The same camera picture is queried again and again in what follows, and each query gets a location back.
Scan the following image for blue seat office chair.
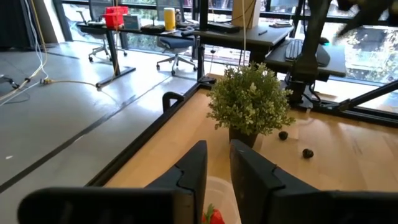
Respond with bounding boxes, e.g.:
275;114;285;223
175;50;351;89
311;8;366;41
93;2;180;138
155;35;199;77

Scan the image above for grey office chair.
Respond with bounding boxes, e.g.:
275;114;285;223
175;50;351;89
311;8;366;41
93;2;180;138
76;0;129;63

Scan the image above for black keyboard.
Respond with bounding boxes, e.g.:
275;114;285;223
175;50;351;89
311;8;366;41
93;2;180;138
284;39;304;62

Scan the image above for tan cardboard box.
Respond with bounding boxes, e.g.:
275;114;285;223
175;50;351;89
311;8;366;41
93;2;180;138
231;0;262;29

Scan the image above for black keyboard tray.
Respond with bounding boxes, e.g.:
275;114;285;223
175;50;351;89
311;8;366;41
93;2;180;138
265;39;348;78

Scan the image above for green plant in black pot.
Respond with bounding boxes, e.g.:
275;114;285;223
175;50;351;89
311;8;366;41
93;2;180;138
206;61;296;149

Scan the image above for black desk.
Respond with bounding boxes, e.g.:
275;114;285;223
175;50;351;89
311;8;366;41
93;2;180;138
76;21;200;88

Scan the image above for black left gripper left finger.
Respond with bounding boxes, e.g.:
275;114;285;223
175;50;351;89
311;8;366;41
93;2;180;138
17;139;208;224

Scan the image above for yellow floor cable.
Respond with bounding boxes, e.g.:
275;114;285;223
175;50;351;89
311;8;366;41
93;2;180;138
39;77;102;91

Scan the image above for teal and white box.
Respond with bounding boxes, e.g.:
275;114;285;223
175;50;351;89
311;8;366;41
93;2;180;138
123;14;142;30

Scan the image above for small long-stemmed strawberry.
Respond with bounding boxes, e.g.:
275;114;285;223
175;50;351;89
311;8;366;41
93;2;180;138
201;203;226;224

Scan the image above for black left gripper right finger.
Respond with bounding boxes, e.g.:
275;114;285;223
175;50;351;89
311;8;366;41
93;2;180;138
229;139;398;224

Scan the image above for dark desk with tan box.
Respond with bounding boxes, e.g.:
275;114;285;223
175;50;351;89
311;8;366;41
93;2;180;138
192;23;295;66

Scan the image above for black loop handle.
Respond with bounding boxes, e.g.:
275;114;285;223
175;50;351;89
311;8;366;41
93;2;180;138
162;91;185;113

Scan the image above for flat black desk device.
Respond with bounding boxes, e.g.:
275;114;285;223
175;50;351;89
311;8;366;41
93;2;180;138
140;24;166;34
207;21;242;34

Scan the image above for red plastic bin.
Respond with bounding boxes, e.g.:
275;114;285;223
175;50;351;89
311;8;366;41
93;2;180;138
103;6;129;30

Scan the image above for clear plastic tupperware container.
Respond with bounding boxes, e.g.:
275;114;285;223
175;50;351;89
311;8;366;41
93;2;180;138
203;175;243;224

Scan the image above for yellow cylinder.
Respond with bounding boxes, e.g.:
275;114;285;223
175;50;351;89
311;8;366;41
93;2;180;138
163;7;177;32

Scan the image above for white floor cable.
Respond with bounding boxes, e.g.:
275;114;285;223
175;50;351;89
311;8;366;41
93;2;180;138
0;0;50;105

